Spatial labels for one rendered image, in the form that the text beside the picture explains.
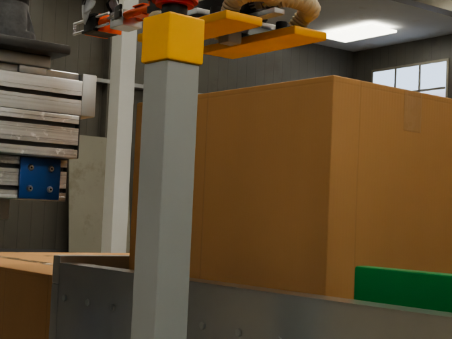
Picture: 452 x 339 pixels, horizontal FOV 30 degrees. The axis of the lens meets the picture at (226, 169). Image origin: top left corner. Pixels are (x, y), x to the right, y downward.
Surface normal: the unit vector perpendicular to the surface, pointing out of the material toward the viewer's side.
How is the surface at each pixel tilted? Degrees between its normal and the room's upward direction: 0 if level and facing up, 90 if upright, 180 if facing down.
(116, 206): 90
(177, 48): 90
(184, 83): 90
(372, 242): 90
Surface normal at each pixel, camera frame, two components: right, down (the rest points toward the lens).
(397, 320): -0.76, -0.07
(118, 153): 0.65, -0.01
